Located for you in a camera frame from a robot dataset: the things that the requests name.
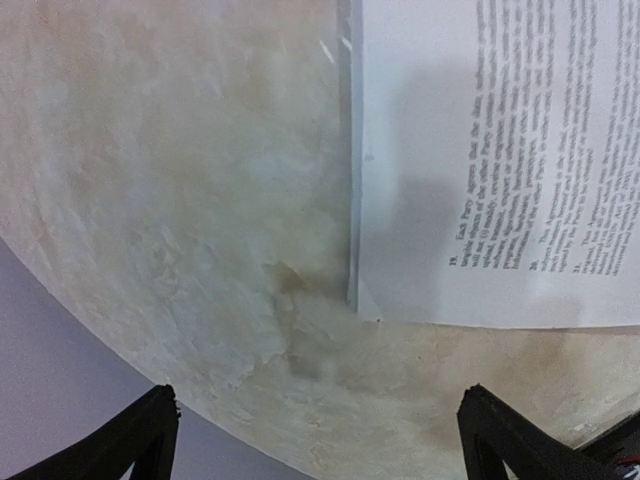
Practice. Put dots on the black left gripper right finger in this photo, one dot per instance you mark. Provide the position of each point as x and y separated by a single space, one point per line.
496 439

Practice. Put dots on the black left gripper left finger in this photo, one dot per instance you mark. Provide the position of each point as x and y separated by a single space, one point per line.
139 441

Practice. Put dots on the brown plastic folder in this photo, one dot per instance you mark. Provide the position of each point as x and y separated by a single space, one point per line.
348 64

